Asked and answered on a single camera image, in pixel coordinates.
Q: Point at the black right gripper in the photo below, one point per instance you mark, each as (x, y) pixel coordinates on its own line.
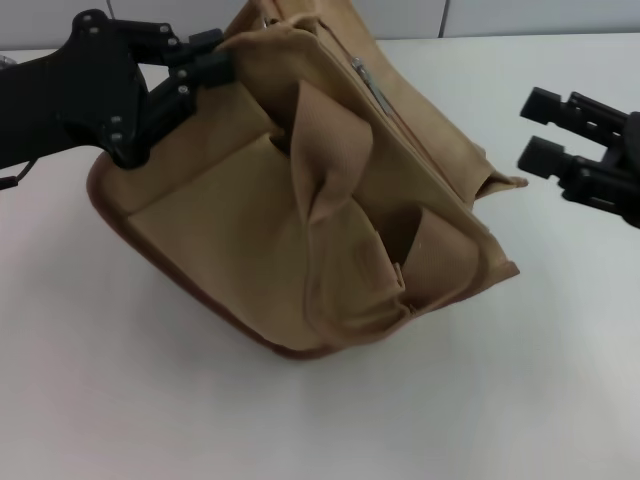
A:
(631, 165)

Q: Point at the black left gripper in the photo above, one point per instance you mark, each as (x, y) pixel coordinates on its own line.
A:
(65, 100)

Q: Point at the silver zipper pull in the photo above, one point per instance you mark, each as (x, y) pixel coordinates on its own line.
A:
(372, 85)

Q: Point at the khaki canvas food bag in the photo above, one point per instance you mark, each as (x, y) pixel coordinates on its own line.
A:
(240, 240)

